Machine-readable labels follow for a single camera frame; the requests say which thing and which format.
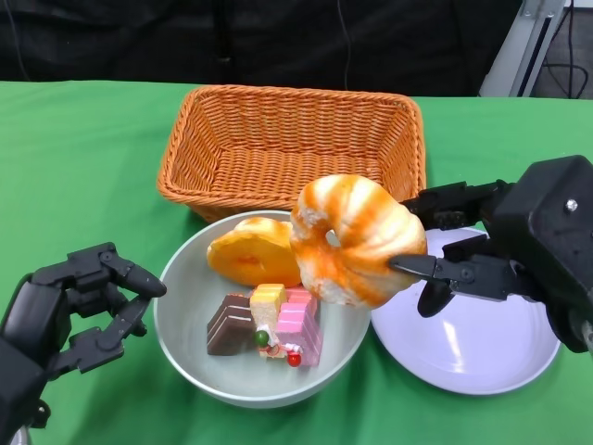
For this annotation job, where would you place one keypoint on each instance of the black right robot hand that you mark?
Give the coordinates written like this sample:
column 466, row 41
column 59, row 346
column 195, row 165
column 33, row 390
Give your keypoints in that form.
column 472, row 273

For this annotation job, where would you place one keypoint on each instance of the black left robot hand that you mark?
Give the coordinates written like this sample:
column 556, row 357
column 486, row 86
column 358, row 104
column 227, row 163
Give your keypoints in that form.
column 41, row 315

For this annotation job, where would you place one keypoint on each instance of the orange white striped bread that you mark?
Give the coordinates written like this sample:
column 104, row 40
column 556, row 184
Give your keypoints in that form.
column 366, row 259

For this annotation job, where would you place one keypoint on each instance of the grey-green bowl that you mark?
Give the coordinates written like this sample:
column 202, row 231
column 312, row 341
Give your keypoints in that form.
column 185, row 296

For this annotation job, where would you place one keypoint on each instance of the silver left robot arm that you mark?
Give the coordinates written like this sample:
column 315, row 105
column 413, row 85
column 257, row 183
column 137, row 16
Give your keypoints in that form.
column 22, row 436

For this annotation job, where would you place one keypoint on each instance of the lavender round plate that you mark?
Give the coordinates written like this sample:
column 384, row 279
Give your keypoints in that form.
column 486, row 352

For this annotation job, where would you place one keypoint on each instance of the pink cake slice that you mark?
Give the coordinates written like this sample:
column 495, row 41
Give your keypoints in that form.
column 301, row 329

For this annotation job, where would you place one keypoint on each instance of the chocolate cake slice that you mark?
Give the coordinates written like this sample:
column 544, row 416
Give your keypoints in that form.
column 229, row 329

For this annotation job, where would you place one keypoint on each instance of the yellow cake slice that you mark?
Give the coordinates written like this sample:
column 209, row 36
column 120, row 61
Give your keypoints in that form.
column 266, row 310

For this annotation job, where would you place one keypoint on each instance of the orange wicker basket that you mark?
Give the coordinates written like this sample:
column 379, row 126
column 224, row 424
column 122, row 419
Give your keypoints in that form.
column 278, row 157

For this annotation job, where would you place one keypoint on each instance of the green tablecloth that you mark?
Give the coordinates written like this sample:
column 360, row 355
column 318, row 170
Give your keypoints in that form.
column 69, row 162

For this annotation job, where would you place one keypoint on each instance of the black backdrop curtain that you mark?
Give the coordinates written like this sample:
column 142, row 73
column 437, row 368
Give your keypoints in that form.
column 139, row 41

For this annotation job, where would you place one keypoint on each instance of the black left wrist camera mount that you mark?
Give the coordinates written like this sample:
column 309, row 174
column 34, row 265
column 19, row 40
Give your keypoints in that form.
column 18, row 385

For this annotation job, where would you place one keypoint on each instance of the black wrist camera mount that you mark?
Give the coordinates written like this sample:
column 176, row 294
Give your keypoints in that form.
column 551, row 232
column 18, row 385

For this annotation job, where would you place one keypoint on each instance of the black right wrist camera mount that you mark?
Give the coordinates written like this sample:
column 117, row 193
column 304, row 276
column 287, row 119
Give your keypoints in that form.
column 551, row 232

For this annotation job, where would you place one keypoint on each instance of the grey aluminium frame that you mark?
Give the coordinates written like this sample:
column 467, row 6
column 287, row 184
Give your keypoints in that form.
column 514, row 55

